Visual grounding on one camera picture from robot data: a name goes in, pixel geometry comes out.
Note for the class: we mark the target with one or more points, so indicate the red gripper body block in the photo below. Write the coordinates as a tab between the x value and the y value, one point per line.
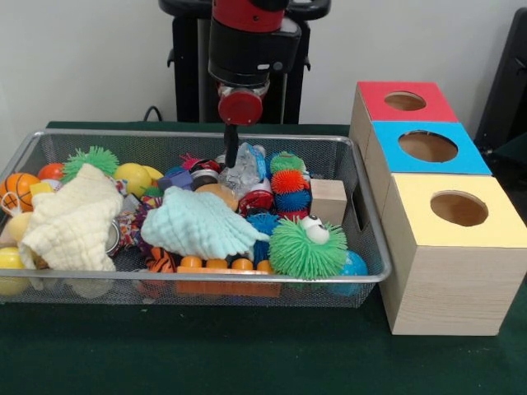
241	108

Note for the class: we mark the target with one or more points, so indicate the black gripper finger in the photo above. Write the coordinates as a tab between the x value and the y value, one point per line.
231	144

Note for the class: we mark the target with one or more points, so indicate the bottle with blue label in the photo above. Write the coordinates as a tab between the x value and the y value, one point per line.
249	166

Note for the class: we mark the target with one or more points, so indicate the light blue waffle cloth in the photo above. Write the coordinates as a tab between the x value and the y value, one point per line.
197	226

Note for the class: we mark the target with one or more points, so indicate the cream waffle cloth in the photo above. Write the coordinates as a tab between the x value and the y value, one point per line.
70	222

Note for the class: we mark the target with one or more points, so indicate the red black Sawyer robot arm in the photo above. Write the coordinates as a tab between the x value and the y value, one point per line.
251	41

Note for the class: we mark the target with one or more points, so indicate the shallow clear mesh bin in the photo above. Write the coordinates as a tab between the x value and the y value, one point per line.
62	296

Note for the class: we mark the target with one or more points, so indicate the wooden box with three holes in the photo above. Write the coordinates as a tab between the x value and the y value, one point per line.
444	288

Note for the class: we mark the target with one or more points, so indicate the black robot stand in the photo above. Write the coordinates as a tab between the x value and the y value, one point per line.
185	82

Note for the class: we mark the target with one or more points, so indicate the multicolour puffer caterpillar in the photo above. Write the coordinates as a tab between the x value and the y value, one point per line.
288	185

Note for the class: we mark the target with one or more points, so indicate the yellow ball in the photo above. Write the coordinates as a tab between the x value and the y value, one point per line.
132	177

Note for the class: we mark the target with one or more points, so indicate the wooden cube block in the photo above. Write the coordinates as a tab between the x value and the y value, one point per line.
327	199

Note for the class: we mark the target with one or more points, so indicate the orange toy brick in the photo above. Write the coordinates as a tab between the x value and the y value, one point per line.
222	267

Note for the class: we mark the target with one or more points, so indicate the small green puffer ball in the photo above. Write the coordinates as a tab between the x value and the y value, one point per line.
96	158

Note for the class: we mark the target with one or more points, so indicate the small orange basketball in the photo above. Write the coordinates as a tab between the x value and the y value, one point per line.
20	189

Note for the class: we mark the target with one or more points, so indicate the dark green side table cloth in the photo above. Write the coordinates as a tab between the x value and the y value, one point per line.
512	158

